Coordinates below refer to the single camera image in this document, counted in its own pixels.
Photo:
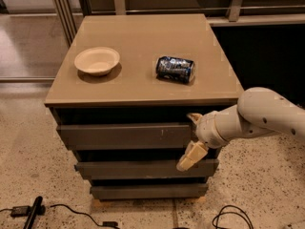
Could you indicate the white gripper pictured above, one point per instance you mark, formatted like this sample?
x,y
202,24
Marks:
x,y
206,132

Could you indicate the grey top drawer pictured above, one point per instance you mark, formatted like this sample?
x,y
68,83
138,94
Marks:
x,y
125,136

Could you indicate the grey drawer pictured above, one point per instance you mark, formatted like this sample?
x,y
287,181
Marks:
x,y
143,169
125,136
194,190

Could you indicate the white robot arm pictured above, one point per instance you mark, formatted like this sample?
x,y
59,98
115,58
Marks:
x,y
258,112

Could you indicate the grey drawer cabinet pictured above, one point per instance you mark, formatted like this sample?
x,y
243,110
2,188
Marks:
x,y
132,93

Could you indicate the grey bottom drawer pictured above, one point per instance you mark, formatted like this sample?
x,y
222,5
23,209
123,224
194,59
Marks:
x,y
194,190

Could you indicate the grey middle drawer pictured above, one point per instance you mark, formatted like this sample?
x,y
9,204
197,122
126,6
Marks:
x,y
143,169

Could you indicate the crushed blue soda can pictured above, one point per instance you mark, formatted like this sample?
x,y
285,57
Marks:
x,y
178,69

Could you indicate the white paper bowl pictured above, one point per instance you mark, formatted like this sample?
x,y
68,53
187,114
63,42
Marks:
x,y
97,61

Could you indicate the black stick device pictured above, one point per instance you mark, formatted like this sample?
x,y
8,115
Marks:
x,y
37,209

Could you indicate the black power adapter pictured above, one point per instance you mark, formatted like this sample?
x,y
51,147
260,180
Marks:
x,y
20,211

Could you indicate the metal railing frame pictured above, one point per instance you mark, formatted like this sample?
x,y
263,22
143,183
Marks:
x,y
221,13

